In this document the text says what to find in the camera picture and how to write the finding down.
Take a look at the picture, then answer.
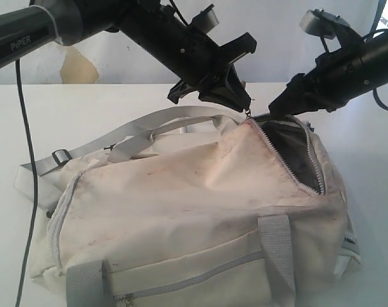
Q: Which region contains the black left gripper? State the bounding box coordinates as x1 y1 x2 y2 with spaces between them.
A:
120 12 257 112

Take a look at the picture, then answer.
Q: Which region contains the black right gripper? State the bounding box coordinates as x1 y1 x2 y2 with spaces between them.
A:
268 55 373 117

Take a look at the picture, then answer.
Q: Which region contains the white canvas backpack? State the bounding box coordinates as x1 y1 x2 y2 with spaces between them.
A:
14 106 361 306

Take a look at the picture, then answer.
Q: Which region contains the black capped white marker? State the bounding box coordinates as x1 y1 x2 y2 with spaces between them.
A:
180 127 191 133

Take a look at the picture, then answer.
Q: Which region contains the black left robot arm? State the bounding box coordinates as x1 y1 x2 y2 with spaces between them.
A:
0 1 257 112

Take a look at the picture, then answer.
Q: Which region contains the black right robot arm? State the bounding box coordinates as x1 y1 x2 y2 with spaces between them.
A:
268 30 388 118

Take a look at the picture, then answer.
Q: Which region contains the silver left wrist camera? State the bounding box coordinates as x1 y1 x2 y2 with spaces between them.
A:
190 4 219 34

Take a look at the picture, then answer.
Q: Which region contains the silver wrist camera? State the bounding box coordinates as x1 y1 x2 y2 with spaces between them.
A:
190 4 219 34
300 9 364 47

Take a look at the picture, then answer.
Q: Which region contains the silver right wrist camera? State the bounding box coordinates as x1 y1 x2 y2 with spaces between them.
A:
300 9 364 47

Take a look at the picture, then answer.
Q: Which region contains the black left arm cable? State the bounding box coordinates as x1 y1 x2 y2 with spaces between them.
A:
13 59 40 307

